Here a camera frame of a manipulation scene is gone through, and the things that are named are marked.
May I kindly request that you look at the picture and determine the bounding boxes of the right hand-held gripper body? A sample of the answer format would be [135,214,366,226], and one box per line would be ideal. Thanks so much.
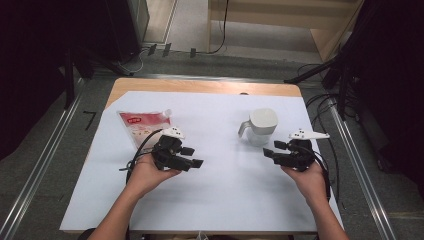
[282,128,331,173]

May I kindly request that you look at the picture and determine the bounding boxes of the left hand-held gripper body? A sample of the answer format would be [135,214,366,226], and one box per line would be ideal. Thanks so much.
[151,126,186,172]

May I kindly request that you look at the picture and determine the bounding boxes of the clear jug with white lid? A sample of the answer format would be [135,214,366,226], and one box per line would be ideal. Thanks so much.
[237,108,279,148]

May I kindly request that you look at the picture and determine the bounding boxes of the red and white spouted pouch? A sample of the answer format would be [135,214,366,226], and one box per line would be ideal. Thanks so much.
[117,108,173,152]

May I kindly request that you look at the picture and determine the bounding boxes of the person's right hand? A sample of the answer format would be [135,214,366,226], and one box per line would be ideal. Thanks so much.
[280,160,330,204]

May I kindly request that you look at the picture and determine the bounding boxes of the person's left hand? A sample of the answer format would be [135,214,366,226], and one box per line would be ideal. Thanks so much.
[126,154,183,199]

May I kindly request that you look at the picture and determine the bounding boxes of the white paper sheet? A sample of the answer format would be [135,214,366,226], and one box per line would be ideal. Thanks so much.
[59,90,344,233]

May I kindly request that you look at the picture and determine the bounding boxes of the black tripod stand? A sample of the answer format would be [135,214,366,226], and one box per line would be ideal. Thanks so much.
[283,0,371,121]

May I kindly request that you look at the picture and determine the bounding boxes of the black metal stand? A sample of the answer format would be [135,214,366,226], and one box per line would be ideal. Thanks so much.
[63,46,134,109]

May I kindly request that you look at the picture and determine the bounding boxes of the black cabinet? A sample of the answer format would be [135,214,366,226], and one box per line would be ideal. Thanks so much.
[104,0,150,64]

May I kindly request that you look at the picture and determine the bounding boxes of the light wooden shelf unit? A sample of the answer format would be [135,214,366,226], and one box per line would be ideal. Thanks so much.
[206,0,365,63]

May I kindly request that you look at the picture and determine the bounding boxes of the left hand-held gripper cable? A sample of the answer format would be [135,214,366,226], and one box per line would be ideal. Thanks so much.
[119,129,164,184]

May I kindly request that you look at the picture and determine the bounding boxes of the black floor cables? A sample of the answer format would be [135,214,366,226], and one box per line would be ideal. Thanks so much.
[296,63,359,204]

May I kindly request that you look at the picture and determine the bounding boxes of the white floor cable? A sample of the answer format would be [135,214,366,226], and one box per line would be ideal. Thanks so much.
[116,48,150,76]

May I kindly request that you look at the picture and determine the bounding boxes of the hanging black cable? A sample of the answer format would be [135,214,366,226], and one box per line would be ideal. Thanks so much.
[207,0,230,55]

